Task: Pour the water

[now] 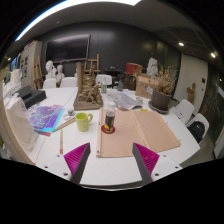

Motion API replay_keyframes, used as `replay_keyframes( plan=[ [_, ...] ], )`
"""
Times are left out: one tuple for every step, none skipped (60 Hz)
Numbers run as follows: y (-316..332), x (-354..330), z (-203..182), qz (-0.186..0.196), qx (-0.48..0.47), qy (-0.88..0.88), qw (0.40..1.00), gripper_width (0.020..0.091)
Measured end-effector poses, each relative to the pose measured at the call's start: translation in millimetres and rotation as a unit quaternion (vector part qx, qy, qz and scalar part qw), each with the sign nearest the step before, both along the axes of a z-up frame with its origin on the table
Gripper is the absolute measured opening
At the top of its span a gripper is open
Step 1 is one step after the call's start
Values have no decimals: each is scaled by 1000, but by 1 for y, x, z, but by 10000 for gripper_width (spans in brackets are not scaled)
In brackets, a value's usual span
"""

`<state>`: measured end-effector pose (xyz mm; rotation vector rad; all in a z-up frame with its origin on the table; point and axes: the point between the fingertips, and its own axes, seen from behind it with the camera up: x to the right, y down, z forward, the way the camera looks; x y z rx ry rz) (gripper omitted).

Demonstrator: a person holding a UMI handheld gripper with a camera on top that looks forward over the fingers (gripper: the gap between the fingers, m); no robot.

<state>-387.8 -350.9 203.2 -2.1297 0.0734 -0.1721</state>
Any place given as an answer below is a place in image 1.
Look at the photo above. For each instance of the black flat box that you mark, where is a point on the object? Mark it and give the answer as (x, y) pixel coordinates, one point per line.
(33, 97)

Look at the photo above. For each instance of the grey newspaper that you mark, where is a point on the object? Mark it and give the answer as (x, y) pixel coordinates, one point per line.
(125, 100)

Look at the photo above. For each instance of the clear drink bottle white cap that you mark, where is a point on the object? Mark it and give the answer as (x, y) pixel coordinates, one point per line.
(110, 118)

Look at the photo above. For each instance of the brown cardboard box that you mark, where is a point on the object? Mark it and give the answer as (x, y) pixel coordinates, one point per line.
(143, 86)

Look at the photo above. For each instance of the dried plant in dark pot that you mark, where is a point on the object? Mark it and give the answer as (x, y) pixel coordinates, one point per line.
(161, 100)

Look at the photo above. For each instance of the white plastic chair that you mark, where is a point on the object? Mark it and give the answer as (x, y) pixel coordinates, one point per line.
(186, 108)
(68, 82)
(49, 83)
(203, 118)
(104, 80)

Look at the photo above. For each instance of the black backpack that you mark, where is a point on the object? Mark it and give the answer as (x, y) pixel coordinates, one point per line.
(196, 130)

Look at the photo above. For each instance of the yellow-green ceramic mug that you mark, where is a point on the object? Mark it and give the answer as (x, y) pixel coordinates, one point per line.
(82, 121)

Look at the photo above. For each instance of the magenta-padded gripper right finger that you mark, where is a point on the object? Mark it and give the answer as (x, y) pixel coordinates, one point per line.
(148, 160)

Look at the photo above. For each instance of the grey plastic jug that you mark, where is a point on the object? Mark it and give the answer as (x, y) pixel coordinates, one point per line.
(120, 86)

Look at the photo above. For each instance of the dark grey pot saucer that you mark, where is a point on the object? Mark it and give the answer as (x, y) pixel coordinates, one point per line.
(158, 111)

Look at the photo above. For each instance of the small yellow item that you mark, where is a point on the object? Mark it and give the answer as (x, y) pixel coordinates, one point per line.
(144, 109)

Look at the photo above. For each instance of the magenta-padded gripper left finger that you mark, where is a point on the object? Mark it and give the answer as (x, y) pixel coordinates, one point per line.
(75, 160)

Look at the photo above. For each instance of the white plastic bag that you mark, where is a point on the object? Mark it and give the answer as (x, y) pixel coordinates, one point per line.
(20, 123)

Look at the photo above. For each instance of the curved wooden strip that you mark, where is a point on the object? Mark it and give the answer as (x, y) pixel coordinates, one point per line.
(13, 146)

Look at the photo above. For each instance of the small jar white lid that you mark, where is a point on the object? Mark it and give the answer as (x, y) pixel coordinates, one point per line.
(71, 111)

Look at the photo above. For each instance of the clear spray bottle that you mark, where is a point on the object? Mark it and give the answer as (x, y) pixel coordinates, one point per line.
(104, 87)

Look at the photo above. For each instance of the white cabinet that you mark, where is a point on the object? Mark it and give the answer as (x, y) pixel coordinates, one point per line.
(28, 63)

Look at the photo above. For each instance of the wooden easel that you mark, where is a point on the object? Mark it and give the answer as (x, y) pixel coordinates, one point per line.
(38, 71)
(97, 63)

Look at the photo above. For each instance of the colourful printed sheet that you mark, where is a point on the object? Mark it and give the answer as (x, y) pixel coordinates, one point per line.
(46, 116)

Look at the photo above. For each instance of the white plaster bust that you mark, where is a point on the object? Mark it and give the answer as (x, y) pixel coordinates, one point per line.
(50, 68)
(60, 73)

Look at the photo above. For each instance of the round ceiling spotlights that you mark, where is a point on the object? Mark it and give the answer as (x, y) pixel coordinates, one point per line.
(181, 44)

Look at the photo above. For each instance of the wooden twig sculpture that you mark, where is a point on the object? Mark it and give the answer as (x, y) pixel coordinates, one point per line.
(88, 93)

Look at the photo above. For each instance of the thin wooden stick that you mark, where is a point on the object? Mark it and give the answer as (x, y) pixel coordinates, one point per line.
(61, 141)

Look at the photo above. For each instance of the flat wooden slat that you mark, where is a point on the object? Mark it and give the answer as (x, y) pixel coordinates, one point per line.
(65, 124)

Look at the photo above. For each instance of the long ceiling light strip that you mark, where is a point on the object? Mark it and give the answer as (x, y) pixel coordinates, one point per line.
(83, 2)

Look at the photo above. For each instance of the small grey tape roll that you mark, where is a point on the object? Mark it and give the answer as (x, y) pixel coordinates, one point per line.
(139, 100)

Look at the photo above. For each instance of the red box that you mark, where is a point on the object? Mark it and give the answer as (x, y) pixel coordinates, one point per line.
(133, 68)

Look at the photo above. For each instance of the wooden figure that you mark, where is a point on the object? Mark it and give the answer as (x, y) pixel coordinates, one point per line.
(191, 93)

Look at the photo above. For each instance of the black wall screen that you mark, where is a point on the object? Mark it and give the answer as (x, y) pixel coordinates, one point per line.
(66, 48)

